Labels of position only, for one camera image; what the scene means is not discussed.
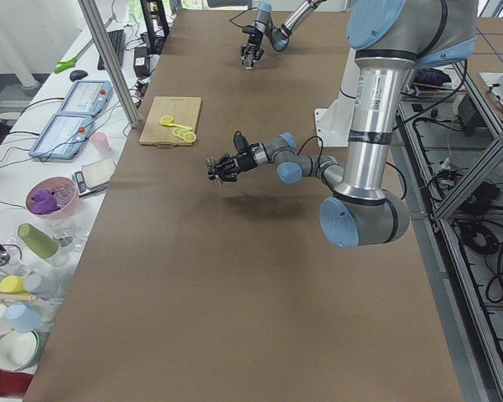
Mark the teach pendant near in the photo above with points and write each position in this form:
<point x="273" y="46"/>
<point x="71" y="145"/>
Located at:
<point x="63" y="137"/>

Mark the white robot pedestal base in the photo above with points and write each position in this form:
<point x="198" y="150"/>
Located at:
<point x="333" y="124"/>

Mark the bamboo cutting board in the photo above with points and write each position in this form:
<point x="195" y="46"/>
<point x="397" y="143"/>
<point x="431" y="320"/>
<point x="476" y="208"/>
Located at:
<point x="185" y="110"/>

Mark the white bowl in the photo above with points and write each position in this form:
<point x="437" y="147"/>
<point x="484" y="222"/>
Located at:
<point x="19" y="351"/>

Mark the green tumbler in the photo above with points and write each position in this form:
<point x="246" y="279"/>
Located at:
<point x="37" y="241"/>

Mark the small clear glass measuring cup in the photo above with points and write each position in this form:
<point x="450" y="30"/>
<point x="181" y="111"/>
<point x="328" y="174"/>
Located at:
<point x="248" y="63"/>

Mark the aluminium frame post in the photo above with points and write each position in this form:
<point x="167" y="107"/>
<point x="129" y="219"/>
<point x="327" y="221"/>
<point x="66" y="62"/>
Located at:
<point x="98" y="32"/>

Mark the lemon slice end of row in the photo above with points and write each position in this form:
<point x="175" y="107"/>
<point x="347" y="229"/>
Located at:
<point x="189" y="137"/>

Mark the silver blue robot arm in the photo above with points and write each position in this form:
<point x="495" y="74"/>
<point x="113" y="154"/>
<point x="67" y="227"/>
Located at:
<point x="390" y="40"/>
<point x="264" y="27"/>

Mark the yellow cup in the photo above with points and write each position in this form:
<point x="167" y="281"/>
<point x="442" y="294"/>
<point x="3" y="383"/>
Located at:
<point x="12" y="285"/>

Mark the lemon slice middle of row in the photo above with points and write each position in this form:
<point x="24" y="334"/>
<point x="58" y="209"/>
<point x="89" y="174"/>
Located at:
<point x="183" y="133"/>

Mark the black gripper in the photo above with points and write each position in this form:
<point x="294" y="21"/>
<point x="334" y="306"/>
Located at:
<point x="242" y="161"/>
<point x="255" y="38"/>

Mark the yellow plastic knife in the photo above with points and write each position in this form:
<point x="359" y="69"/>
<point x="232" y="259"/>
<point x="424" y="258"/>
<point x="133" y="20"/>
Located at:
<point x="178" y="125"/>

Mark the light blue cup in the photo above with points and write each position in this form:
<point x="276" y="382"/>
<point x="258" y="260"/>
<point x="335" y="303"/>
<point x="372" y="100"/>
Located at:
<point x="23" y="317"/>

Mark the steel double jigger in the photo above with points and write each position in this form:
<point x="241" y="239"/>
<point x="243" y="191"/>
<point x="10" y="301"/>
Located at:
<point x="211" y="164"/>

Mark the teach pendant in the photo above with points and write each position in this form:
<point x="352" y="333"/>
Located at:
<point x="86" y="97"/>
<point x="63" y="137"/>

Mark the teach pendant far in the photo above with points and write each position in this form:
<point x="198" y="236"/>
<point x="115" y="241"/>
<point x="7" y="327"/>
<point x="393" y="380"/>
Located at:
<point x="86" y="97"/>

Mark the lemon slice top of pair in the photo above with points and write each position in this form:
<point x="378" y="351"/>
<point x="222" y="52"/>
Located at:
<point x="165" y="119"/>

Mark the pink bowl with purple cloth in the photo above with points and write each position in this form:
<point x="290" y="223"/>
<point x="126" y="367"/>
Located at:
<point x="53" y="198"/>

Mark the pink plastic cup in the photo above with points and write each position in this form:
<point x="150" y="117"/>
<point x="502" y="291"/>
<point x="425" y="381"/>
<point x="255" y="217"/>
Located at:
<point x="100" y="142"/>

